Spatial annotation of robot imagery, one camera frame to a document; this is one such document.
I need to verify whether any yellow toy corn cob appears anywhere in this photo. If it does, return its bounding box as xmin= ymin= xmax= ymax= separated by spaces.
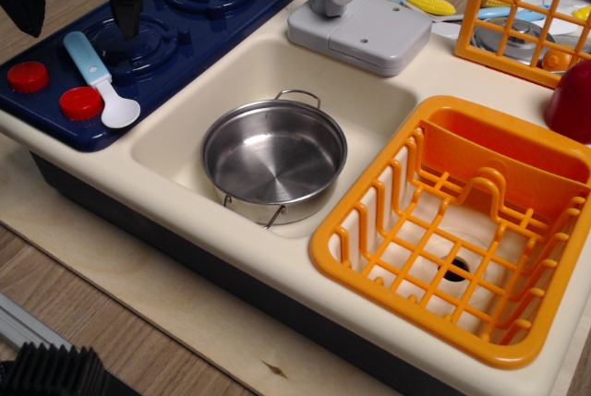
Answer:
xmin=406 ymin=0 xmax=456 ymax=16

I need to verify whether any steel pan with handles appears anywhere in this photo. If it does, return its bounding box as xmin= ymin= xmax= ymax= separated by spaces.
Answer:
xmin=200 ymin=89 xmax=348 ymax=229

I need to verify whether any blue spoon behind rack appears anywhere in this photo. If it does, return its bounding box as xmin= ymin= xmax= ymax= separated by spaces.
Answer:
xmin=477 ymin=6 xmax=546 ymax=22

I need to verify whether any steel pot lid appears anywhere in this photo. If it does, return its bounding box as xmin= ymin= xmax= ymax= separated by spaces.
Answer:
xmin=470 ymin=18 xmax=557 ymax=66

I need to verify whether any black ribbed object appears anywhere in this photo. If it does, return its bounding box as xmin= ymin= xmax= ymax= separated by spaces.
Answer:
xmin=1 ymin=342 xmax=137 ymax=395

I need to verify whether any navy blue toy stove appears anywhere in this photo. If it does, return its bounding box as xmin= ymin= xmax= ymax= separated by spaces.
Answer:
xmin=1 ymin=0 xmax=293 ymax=152

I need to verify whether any red plastic cup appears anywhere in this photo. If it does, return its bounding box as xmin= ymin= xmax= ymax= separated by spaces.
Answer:
xmin=544 ymin=61 xmax=590 ymax=145

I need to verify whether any orange grid rack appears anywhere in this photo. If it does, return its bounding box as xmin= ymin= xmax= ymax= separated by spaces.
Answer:
xmin=455 ymin=0 xmax=590 ymax=88

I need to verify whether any orange toy fruit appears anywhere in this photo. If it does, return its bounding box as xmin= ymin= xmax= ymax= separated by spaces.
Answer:
xmin=541 ymin=49 xmax=581 ymax=74

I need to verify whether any red stove knob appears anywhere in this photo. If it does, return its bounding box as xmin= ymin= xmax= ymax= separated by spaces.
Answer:
xmin=59 ymin=86 xmax=103 ymax=121
xmin=7 ymin=61 xmax=50 ymax=93

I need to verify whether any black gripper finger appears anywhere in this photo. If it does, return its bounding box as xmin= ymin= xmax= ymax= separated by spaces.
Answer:
xmin=110 ymin=0 xmax=143 ymax=40
xmin=1 ymin=0 xmax=45 ymax=38

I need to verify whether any red stove knob right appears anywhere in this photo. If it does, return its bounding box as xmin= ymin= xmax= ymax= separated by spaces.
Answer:
xmin=59 ymin=86 xmax=103 ymax=121

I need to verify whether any orange dish drainer basket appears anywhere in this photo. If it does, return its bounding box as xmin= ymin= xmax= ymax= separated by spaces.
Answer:
xmin=309 ymin=96 xmax=590 ymax=368

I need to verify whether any red stove knob left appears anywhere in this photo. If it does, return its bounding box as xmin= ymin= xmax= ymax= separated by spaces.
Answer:
xmin=7 ymin=61 xmax=50 ymax=93

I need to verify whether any grey toy faucet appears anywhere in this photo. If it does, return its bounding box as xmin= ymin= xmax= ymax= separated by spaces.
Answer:
xmin=287 ymin=0 xmax=431 ymax=77

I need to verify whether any light wooden base board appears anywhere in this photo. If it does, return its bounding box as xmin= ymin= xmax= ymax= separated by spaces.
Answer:
xmin=0 ymin=132 xmax=591 ymax=396

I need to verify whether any blue white plastic spoon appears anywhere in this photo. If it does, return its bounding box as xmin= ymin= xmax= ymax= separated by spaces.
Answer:
xmin=63 ymin=31 xmax=141 ymax=129

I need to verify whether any cream toy kitchen sink unit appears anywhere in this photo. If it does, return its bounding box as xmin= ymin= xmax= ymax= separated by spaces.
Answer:
xmin=1 ymin=0 xmax=590 ymax=395

